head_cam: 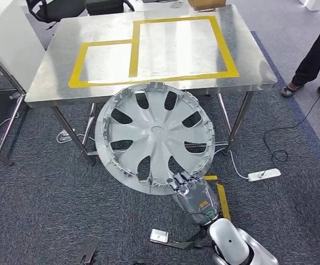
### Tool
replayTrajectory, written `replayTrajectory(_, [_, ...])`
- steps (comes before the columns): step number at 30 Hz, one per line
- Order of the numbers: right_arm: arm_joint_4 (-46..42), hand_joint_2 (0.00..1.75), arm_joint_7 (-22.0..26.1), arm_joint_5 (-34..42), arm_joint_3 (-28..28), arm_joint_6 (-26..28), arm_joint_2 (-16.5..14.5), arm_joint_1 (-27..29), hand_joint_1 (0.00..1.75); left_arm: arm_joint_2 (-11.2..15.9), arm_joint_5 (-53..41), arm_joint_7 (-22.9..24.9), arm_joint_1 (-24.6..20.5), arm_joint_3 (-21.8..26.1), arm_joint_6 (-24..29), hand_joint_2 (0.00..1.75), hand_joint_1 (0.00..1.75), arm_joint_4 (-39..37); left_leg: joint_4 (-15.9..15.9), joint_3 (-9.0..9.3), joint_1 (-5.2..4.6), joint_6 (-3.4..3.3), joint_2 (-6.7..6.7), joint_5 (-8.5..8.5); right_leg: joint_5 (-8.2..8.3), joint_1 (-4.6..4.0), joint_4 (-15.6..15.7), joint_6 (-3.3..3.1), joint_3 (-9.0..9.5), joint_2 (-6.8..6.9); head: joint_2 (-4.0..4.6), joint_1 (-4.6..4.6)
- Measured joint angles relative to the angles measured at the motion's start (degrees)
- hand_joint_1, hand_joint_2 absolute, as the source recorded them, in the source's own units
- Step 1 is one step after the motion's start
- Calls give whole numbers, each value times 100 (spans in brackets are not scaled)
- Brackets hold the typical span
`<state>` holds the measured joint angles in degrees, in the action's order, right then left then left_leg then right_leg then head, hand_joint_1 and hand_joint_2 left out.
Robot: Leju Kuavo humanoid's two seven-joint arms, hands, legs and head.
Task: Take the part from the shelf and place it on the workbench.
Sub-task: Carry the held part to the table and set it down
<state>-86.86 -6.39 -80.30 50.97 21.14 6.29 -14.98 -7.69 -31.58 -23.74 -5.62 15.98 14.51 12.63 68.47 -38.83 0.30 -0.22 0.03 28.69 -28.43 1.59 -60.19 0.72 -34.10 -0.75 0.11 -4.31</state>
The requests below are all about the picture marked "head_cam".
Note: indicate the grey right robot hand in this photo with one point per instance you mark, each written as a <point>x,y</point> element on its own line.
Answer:
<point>197,203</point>

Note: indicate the grey plastic wheel cover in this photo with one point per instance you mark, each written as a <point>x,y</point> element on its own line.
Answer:
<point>157,135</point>

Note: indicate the yellow workbench tape outline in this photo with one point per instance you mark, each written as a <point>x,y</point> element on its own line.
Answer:
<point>133,55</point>

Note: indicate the steel workbench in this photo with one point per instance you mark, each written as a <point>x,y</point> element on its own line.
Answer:
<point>49,84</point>

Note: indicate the yellow floor tape marking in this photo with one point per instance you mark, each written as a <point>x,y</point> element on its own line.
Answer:
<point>223,201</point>

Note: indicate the long white power strip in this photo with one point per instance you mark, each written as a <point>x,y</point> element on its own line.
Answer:
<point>265,175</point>

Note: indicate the black robot foot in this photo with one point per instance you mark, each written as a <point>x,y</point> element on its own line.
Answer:
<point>87,250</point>

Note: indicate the white power adapter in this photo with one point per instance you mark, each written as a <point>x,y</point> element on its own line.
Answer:
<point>63,134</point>

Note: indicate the brown cardboard box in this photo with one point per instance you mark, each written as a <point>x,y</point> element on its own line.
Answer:
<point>207,4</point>

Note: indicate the person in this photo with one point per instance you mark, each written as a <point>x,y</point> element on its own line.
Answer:
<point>314,55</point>

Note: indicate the black case with yellow label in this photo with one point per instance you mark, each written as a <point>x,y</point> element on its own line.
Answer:
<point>105,6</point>

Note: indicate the black office chair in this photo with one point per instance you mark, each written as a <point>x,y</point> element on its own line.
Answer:
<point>57,9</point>

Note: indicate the white side panel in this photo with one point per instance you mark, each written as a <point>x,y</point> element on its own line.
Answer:
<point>14,47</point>

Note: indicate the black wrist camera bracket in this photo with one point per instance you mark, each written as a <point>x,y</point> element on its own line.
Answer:
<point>187,244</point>

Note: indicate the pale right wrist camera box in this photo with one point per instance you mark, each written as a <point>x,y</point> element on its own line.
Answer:
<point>159,236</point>

